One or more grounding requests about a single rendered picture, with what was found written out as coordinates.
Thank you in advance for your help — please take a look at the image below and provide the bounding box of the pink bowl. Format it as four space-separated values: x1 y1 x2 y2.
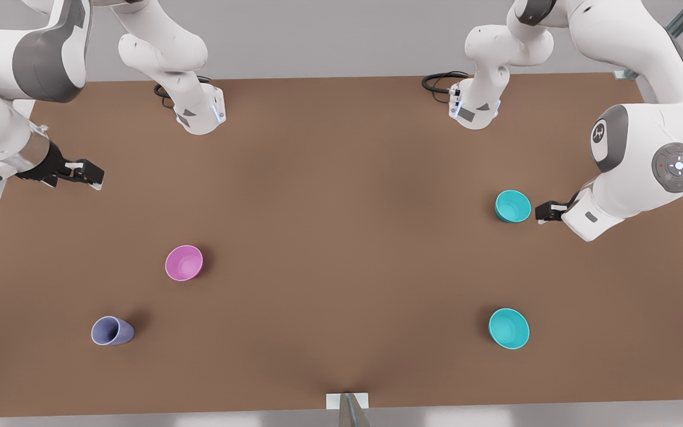
165 245 204 282

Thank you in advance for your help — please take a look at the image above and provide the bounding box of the teal bowl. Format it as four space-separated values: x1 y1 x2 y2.
489 308 530 350
494 190 532 224

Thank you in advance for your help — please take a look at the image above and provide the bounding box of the silver frame post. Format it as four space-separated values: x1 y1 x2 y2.
325 391 372 427
613 0 683 81

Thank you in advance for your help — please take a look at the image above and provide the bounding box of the black cable loop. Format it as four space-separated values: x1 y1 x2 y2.
153 75 212 110
422 71 471 105

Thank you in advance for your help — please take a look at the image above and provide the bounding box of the lavender blue bowl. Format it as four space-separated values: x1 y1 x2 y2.
91 316 135 346

